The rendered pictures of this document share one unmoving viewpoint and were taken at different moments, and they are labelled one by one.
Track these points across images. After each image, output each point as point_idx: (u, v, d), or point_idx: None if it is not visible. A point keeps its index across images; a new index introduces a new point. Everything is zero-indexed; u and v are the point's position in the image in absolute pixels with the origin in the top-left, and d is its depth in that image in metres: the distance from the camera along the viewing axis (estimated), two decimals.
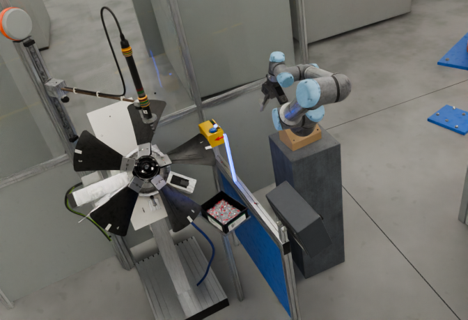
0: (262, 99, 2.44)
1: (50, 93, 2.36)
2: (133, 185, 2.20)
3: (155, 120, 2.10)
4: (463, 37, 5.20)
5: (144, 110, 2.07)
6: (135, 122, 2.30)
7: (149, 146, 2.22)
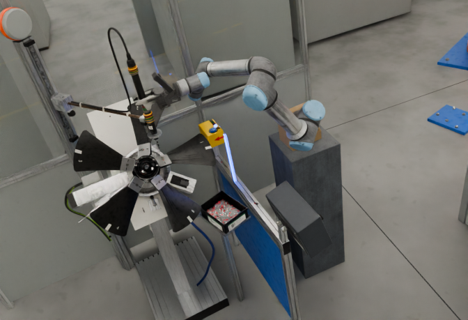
0: None
1: (57, 107, 2.41)
2: (133, 185, 2.20)
3: (160, 135, 2.15)
4: (463, 37, 5.20)
5: (149, 126, 2.12)
6: (135, 122, 2.30)
7: (149, 146, 2.22)
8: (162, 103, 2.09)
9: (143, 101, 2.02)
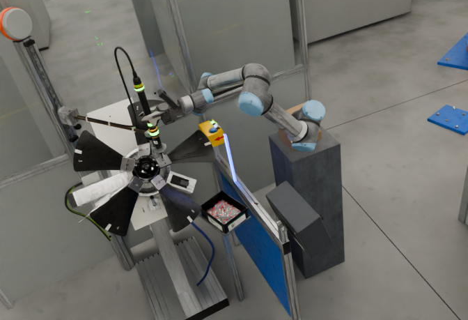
0: None
1: (63, 120, 2.46)
2: (133, 185, 2.20)
3: (165, 150, 2.20)
4: (463, 37, 5.20)
5: (154, 141, 2.17)
6: (135, 122, 2.30)
7: (149, 146, 2.22)
8: (167, 118, 2.14)
9: (148, 117, 2.07)
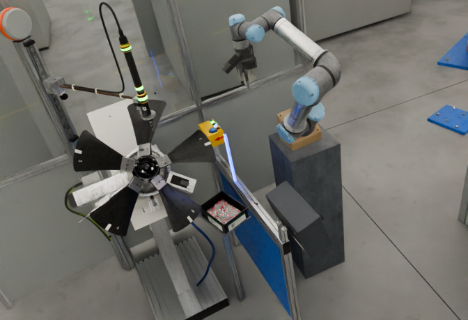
0: None
1: (49, 89, 2.35)
2: (133, 185, 2.20)
3: (154, 116, 2.09)
4: (463, 37, 5.20)
5: (143, 107, 2.06)
6: (135, 122, 2.30)
7: (149, 146, 2.22)
8: (251, 63, 2.19)
9: (246, 84, 2.20)
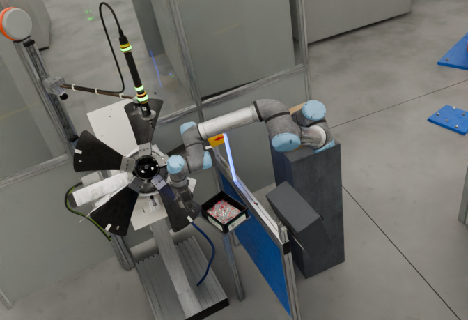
0: None
1: (49, 89, 2.35)
2: (125, 161, 2.21)
3: (154, 116, 2.09)
4: (463, 37, 5.20)
5: (143, 107, 2.06)
6: None
7: (167, 163, 2.23)
8: None
9: None
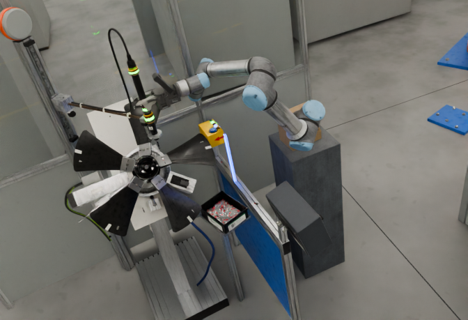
0: None
1: (57, 107, 2.41)
2: (125, 161, 2.21)
3: (160, 136, 2.15)
4: (463, 37, 5.20)
5: (150, 126, 2.12)
6: (187, 144, 2.34)
7: (167, 163, 2.23)
8: (162, 104, 2.09)
9: (143, 102, 2.02)
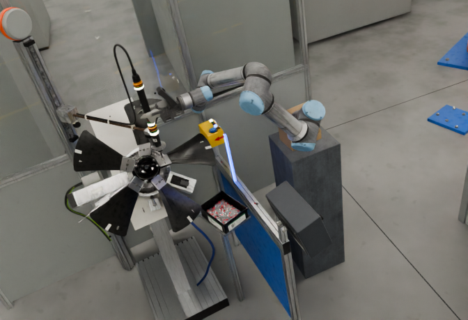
0: None
1: (62, 118, 2.46)
2: (125, 161, 2.21)
3: (164, 148, 2.20)
4: (463, 37, 5.20)
5: (154, 139, 2.16)
6: (187, 144, 2.34)
7: (167, 163, 2.23)
8: (166, 116, 2.13)
9: (147, 115, 2.06)
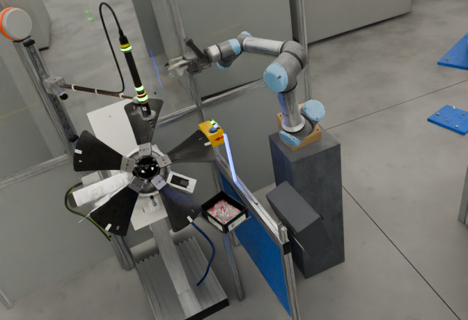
0: None
1: (49, 90, 2.35)
2: (125, 161, 2.21)
3: (154, 116, 2.09)
4: (463, 37, 5.20)
5: (143, 107, 2.06)
6: (186, 142, 2.33)
7: (167, 164, 2.23)
8: (193, 69, 2.07)
9: (175, 66, 2.00)
